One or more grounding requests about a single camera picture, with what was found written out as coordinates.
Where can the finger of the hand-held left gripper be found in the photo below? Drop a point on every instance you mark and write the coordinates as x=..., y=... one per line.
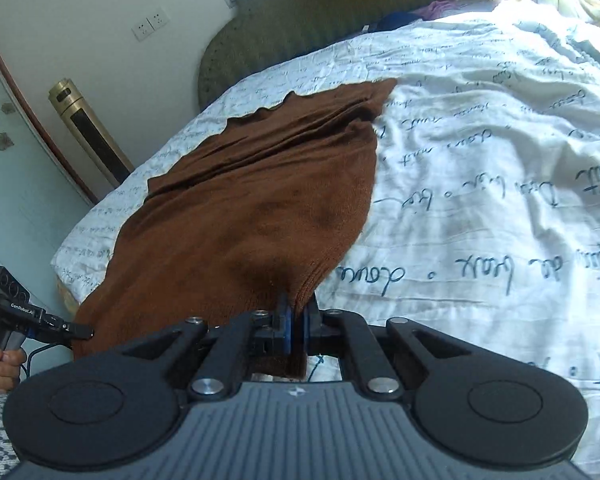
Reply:
x=80, y=332

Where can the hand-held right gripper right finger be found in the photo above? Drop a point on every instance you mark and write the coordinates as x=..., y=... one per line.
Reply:
x=306, y=332

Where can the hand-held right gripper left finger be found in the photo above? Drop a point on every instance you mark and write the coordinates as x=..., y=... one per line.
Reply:
x=283, y=332

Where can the brown knitted garment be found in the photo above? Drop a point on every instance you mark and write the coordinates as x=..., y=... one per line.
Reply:
x=260, y=210

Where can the gold tower fan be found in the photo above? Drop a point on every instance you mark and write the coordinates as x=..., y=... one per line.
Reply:
x=92, y=130

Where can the white printed blanket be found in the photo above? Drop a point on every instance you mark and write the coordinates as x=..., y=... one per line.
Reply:
x=480, y=185

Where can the green padded headboard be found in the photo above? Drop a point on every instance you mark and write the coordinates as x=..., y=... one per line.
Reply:
x=320, y=15

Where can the blue cloth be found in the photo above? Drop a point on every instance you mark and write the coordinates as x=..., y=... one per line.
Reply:
x=397, y=21

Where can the purple cloth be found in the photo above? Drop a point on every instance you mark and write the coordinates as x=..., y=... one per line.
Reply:
x=437, y=9

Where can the white wall socket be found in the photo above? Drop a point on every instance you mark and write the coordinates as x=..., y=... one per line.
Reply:
x=151, y=24

